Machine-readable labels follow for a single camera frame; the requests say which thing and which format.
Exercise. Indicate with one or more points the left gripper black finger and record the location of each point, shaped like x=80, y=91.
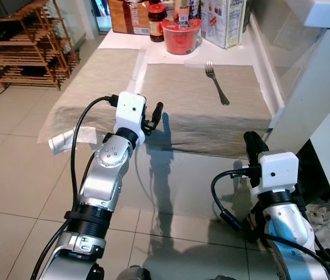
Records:
x=157, y=114

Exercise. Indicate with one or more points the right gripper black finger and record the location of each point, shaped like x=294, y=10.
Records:
x=262, y=144
x=250, y=146

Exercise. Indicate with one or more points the silver metal fork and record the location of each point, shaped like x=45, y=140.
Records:
x=210, y=71

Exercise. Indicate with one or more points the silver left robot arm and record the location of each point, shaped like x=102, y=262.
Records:
x=104, y=175

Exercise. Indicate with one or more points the beige woven placemat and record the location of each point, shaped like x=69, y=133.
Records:
x=194, y=111
x=89, y=81

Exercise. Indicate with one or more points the red plastic tub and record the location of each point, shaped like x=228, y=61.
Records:
x=181, y=38

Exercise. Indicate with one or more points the crumpled white paper towel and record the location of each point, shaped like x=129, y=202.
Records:
x=66, y=140

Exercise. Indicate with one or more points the crumpled white cloth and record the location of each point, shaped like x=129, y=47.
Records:
x=325, y=230

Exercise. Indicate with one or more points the dark jar with red lid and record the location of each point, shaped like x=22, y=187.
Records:
x=156, y=26

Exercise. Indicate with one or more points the robot right leg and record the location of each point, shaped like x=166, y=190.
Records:
x=223, y=277

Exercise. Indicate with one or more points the robot leg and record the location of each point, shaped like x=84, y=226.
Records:
x=223, y=277
x=131, y=273

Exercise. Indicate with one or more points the labelled sauce bottle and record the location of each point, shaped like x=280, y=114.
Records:
x=183, y=11

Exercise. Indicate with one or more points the wooden shelf rack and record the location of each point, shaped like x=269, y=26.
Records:
x=31, y=58

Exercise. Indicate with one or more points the robot left leg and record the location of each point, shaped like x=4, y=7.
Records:
x=131, y=273

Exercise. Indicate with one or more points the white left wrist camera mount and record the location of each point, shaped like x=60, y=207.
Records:
x=130, y=111

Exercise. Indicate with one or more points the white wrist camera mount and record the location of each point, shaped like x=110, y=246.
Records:
x=130, y=111
x=278, y=172

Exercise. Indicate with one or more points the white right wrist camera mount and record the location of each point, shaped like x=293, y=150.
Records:
x=278, y=172

